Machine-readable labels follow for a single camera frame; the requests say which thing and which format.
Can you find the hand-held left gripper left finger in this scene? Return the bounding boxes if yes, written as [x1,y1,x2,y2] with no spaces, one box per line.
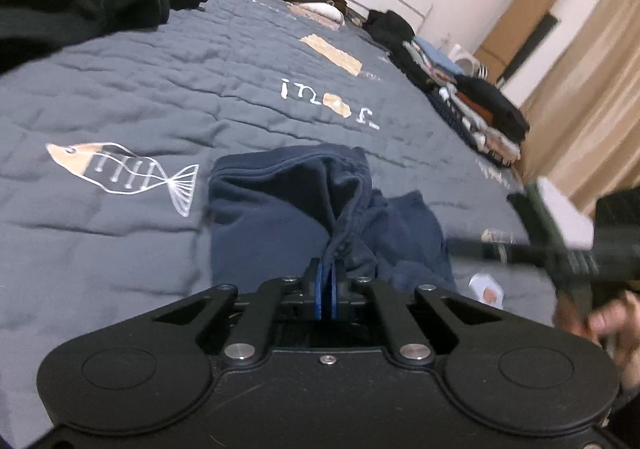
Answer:
[150,256,326,364]

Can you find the person's right hand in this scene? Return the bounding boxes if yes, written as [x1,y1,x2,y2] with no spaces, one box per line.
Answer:
[554,292,640,381]

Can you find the brown cardboard board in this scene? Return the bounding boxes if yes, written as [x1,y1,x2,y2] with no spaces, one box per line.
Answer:
[472,0,565,86]

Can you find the black flat board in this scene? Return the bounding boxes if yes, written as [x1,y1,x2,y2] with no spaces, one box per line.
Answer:
[500,13,559,86]

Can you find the white folded cloth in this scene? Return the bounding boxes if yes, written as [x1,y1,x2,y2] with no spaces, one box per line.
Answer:
[537,179,597,251]

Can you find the beige curtain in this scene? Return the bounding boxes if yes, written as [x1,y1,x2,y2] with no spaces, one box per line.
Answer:
[520,0,640,216]

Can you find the black clothes heap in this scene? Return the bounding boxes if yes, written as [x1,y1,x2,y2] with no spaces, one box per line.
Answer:
[362,9,417,56]

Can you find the stack of folded clothes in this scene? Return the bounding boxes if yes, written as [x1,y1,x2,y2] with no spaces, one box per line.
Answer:
[390,36,532,170]

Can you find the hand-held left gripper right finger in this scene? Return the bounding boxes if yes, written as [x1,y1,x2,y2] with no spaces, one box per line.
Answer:
[327,265,501,364]

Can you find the dark green folded cloth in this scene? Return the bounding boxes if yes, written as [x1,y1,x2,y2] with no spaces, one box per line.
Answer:
[507,184,572,251]

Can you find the navy blue t-shirt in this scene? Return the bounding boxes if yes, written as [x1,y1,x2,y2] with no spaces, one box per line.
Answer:
[207,144,459,301]

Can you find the grey quilted printed bedspread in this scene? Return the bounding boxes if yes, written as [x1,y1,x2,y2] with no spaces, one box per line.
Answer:
[0,0,562,430]

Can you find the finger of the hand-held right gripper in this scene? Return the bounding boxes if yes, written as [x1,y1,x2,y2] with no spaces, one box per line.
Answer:
[444,236,552,271]

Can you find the white fan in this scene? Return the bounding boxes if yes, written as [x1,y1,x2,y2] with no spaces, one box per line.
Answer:
[450,44,494,80]

